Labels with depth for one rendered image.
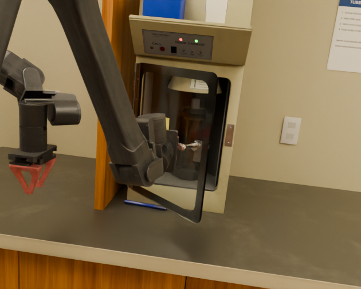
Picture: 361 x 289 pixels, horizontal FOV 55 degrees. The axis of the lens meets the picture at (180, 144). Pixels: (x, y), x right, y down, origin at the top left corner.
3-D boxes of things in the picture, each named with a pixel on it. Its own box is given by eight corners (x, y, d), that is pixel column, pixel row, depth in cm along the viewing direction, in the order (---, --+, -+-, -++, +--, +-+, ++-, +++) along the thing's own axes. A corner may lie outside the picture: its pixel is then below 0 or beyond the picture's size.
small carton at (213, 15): (205, 24, 97) (208, 1, 95) (223, 26, 96) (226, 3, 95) (205, 22, 92) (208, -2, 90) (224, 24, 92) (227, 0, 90)
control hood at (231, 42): (135, 54, 104) (137, 19, 101) (244, 65, 101) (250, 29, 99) (125, 54, 93) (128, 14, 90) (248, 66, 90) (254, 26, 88)
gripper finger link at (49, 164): (57, 185, 85) (57, 148, 83) (42, 196, 78) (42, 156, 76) (30, 182, 85) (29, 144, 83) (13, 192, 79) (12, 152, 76)
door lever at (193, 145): (172, 143, 96) (173, 133, 96) (197, 151, 90) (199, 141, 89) (157, 144, 92) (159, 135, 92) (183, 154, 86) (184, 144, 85)
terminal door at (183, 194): (130, 187, 113) (139, 62, 104) (200, 225, 93) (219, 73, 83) (128, 188, 113) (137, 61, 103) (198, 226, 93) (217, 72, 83)
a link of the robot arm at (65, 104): (14, 85, 81) (21, 66, 74) (63, 86, 88) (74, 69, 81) (22, 133, 78) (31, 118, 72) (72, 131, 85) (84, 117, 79)
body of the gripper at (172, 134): (178, 129, 83) (175, 136, 76) (174, 170, 85) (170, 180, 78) (151, 127, 83) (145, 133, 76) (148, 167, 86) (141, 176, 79)
